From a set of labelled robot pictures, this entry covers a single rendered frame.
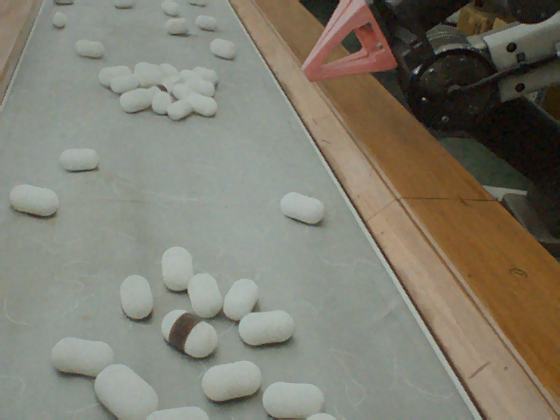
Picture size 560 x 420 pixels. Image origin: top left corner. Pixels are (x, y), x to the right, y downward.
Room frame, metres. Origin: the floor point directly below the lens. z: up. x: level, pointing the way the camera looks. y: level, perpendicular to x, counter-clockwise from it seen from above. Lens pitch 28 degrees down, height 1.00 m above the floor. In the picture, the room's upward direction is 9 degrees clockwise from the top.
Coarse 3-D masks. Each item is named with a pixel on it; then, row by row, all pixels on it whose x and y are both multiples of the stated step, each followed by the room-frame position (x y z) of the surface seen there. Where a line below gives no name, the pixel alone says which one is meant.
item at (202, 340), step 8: (176, 312) 0.31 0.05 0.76; (184, 312) 0.31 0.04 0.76; (168, 320) 0.30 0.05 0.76; (168, 328) 0.30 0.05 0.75; (200, 328) 0.30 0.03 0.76; (208, 328) 0.30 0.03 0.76; (168, 336) 0.30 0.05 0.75; (192, 336) 0.29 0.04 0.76; (200, 336) 0.29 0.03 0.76; (208, 336) 0.29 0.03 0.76; (216, 336) 0.30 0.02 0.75; (192, 344) 0.29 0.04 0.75; (200, 344) 0.29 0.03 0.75; (208, 344) 0.29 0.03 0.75; (216, 344) 0.30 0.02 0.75; (192, 352) 0.29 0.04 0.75; (200, 352) 0.29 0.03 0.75; (208, 352) 0.29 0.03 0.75
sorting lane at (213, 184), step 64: (64, 64) 0.76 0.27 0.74; (128, 64) 0.79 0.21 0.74; (192, 64) 0.83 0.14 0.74; (256, 64) 0.88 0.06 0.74; (0, 128) 0.56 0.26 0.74; (64, 128) 0.58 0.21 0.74; (128, 128) 0.60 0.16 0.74; (192, 128) 0.63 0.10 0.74; (256, 128) 0.65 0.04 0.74; (0, 192) 0.44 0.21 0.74; (64, 192) 0.46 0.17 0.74; (128, 192) 0.47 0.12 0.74; (192, 192) 0.49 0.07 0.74; (256, 192) 0.51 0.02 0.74; (320, 192) 0.53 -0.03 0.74; (0, 256) 0.36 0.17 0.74; (64, 256) 0.37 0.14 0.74; (128, 256) 0.39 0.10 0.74; (192, 256) 0.40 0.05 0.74; (256, 256) 0.41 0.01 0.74; (320, 256) 0.42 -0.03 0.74; (0, 320) 0.30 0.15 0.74; (64, 320) 0.31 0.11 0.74; (128, 320) 0.32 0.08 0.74; (320, 320) 0.35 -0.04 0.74; (384, 320) 0.36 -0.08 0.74; (0, 384) 0.25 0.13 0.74; (64, 384) 0.26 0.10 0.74; (192, 384) 0.27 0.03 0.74; (320, 384) 0.29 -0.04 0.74; (384, 384) 0.30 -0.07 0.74; (448, 384) 0.31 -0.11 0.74
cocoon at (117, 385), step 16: (112, 368) 0.25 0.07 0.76; (128, 368) 0.26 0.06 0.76; (96, 384) 0.25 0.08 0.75; (112, 384) 0.25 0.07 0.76; (128, 384) 0.25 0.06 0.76; (144, 384) 0.25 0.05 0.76; (112, 400) 0.24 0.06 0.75; (128, 400) 0.24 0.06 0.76; (144, 400) 0.24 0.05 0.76; (128, 416) 0.23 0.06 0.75; (144, 416) 0.24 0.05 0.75
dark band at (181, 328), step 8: (176, 320) 0.30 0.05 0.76; (184, 320) 0.30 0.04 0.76; (192, 320) 0.30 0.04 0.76; (200, 320) 0.30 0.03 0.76; (176, 328) 0.30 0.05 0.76; (184, 328) 0.30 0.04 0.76; (192, 328) 0.30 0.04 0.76; (176, 336) 0.30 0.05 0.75; (184, 336) 0.29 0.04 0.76; (176, 344) 0.29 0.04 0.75; (184, 344) 0.29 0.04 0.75; (184, 352) 0.29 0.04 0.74
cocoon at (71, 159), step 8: (64, 152) 0.50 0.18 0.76; (72, 152) 0.50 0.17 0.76; (80, 152) 0.50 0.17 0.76; (88, 152) 0.50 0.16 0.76; (64, 160) 0.49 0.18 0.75; (72, 160) 0.49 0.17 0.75; (80, 160) 0.49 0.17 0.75; (88, 160) 0.50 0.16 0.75; (96, 160) 0.50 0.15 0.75; (64, 168) 0.49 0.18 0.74; (72, 168) 0.49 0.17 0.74; (80, 168) 0.49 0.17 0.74; (88, 168) 0.50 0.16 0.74
